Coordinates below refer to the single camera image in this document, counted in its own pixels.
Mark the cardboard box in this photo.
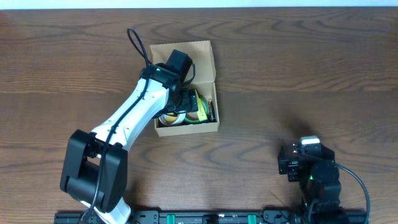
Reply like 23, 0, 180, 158
150, 40, 220, 137

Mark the yellow highlighter marker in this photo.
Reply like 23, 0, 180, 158
195, 91, 208, 123

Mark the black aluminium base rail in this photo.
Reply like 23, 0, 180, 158
53, 210, 368, 224

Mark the yellow sticky note pad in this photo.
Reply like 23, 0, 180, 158
164, 114, 178, 123

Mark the white tape roll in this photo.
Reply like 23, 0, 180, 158
158, 113, 186, 126

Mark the green tape roll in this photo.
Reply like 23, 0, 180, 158
183, 98, 210, 125

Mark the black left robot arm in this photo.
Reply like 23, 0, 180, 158
60, 50, 198, 223

